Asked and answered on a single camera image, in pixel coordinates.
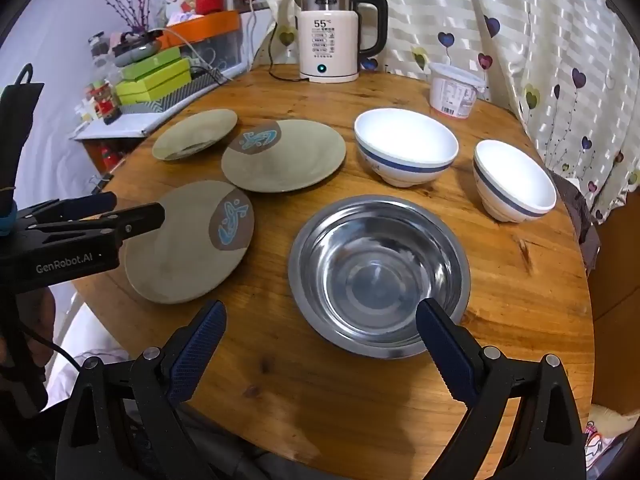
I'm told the olive plate with blue logo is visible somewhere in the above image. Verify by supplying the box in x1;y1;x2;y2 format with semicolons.
221;119;347;193
124;180;256;305

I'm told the printed white cloth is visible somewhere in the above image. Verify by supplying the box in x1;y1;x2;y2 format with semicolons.
582;407;633;473

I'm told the red toy figurine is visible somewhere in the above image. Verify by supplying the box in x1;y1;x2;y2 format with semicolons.
86;81;121;125

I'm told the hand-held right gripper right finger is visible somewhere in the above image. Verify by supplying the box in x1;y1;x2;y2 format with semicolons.
415;298;588;480

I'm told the small glass jar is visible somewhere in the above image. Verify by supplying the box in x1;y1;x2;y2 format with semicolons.
88;31;112;68

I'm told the heart printed curtain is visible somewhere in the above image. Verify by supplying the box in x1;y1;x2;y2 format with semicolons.
255;0;640;221

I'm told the white bowl with blue stripe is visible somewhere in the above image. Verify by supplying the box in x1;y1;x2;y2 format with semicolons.
354;108;460;188
472;139;558;224

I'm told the dark brown cloth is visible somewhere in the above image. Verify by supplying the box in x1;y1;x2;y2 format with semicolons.
552;170;601;273

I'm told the orange lidded clear box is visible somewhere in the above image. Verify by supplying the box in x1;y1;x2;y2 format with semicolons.
165;10;251;73

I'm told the white cable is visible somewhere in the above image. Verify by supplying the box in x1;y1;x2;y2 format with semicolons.
162;26;213;70

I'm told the grey oval case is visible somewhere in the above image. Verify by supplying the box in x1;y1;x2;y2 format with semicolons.
111;31;165;67

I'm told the black white patterned box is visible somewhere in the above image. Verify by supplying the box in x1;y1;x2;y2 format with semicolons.
120;67;228;116

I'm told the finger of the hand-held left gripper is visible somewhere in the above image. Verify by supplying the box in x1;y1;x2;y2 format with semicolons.
20;191;119;223
50;203;167;248

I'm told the small olive plate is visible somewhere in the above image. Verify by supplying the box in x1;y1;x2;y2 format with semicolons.
151;108;239;162

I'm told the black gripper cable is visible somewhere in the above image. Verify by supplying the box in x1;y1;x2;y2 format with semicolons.
20;327;90;368

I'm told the dark green box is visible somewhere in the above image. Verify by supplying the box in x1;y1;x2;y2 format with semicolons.
121;47;182;69

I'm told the black kettle power cord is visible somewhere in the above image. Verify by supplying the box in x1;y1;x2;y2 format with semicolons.
266;20;303;82

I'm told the brown box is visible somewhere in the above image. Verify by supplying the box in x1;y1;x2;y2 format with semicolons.
589;207;640;413

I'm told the white board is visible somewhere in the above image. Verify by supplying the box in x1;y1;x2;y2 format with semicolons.
74;111;168;142

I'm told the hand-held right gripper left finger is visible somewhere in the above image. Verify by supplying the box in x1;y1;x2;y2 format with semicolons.
55;300;228;480

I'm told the cream electric kettle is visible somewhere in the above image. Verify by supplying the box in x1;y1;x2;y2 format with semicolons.
295;0;389;83

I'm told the white plastic tub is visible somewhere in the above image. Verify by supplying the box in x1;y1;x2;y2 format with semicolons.
429;62;487;120

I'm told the stainless steel bowl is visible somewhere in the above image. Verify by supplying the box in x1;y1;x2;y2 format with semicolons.
287;194;472;360

